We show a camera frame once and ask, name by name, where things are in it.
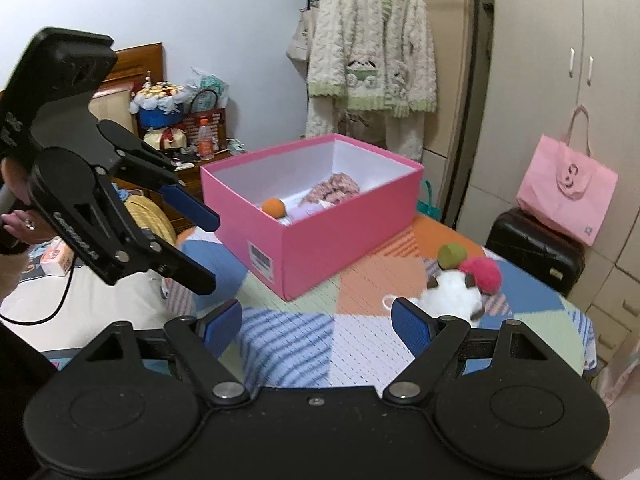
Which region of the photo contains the fluffy white cardigan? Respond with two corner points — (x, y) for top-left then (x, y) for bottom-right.
(304, 0), (439, 162)

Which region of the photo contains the wooden headboard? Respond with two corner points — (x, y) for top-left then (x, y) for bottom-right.
(87, 42), (166, 128)

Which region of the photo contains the person's left forearm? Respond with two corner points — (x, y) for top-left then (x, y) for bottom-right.
(0, 254), (31, 303)

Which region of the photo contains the black cable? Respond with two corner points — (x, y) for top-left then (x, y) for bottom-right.
(0, 254), (78, 325)

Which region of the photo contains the orange drink bottle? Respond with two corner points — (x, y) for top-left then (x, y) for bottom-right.
(196, 117), (216, 161)

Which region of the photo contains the beige canvas tote bag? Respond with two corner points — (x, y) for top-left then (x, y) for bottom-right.
(285, 6), (319, 79)

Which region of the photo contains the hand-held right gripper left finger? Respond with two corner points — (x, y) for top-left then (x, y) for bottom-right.
(79, 298), (252, 407)

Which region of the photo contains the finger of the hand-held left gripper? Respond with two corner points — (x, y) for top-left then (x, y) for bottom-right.
(96, 119), (222, 234)
(146, 234), (218, 297)

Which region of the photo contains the black suitcase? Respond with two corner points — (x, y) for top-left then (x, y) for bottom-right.
(484, 208), (586, 297)

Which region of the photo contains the green pompom ball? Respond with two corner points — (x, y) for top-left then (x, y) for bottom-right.
(437, 242), (465, 269)

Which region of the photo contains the beige wardrobe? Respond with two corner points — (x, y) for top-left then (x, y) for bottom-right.
(424, 0), (640, 376)

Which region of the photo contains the wooden nightstand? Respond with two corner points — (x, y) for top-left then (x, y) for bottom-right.
(162, 152), (238, 233)

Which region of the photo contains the patchwork bed sheet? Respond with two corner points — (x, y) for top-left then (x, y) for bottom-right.
(164, 210), (599, 392)

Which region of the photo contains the pink knitted plush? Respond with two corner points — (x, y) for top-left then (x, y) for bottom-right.
(305, 172), (361, 205)

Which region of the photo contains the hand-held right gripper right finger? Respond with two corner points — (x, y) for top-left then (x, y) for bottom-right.
(382, 296), (551, 406)

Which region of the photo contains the person's left hand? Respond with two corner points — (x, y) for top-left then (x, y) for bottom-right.
(0, 158), (41, 257)

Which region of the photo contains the white panda plush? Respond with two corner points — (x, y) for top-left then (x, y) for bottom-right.
(382, 268), (487, 322)

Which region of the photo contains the pink pompom ball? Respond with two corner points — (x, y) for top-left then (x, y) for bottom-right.
(459, 256), (503, 294)

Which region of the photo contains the pink tote bag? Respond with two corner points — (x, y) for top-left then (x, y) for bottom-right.
(516, 105), (619, 247)

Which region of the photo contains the cream gift ornament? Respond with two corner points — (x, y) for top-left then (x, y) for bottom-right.
(143, 126), (189, 154)

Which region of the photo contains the green bag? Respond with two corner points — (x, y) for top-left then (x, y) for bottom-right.
(416, 178), (444, 222)

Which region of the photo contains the checkered handbag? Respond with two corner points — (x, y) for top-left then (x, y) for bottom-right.
(183, 88), (227, 154)

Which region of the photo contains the white printed blanket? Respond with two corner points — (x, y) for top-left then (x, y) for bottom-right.
(0, 259), (168, 352)

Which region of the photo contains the small orange carton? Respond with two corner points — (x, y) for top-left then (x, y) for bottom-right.
(39, 244), (76, 278)

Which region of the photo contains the pink cardboard box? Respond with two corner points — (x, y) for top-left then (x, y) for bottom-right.
(199, 133), (425, 303)

